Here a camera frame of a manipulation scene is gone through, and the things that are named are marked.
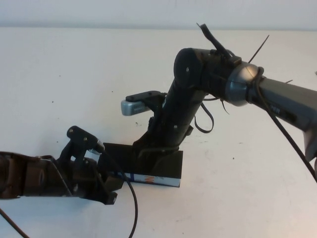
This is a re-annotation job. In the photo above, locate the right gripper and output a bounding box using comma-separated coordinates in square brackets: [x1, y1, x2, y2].
[133, 116, 194, 178]

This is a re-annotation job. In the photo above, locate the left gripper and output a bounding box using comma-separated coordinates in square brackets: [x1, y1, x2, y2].
[53, 146, 125, 207]

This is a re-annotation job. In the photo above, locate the black printed glasses case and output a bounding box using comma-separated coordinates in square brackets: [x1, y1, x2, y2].
[103, 142, 184, 188]

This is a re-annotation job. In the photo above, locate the black zip tie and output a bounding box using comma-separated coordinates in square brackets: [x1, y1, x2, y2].
[249, 34, 270, 62]
[219, 98, 230, 116]

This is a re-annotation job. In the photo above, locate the black left camera cable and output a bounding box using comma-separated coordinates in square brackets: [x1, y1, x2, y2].
[98, 145, 139, 238]

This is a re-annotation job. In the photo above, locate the black camera cable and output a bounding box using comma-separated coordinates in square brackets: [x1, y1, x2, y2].
[197, 23, 317, 180]
[98, 145, 139, 238]

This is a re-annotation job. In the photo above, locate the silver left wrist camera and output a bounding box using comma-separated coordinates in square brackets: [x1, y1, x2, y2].
[85, 138, 106, 156]

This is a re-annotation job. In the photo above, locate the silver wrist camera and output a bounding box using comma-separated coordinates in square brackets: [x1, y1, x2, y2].
[120, 90, 161, 117]
[85, 138, 106, 156]

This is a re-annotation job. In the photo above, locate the black right camera bracket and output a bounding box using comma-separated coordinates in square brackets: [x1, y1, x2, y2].
[148, 91, 168, 119]

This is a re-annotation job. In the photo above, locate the black camera bracket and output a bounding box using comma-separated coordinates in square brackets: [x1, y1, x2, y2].
[66, 125, 97, 159]
[148, 91, 168, 119]

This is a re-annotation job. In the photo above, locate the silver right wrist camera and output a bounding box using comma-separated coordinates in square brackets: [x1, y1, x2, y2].
[120, 90, 161, 117]

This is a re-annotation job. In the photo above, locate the thin black wire loop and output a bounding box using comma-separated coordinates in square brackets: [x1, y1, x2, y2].
[194, 100, 215, 134]

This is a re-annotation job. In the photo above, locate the black left camera bracket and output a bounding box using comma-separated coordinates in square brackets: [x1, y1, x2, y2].
[66, 125, 97, 159]

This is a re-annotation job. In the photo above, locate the black right camera cable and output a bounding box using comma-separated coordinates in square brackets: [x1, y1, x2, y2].
[197, 23, 317, 180]

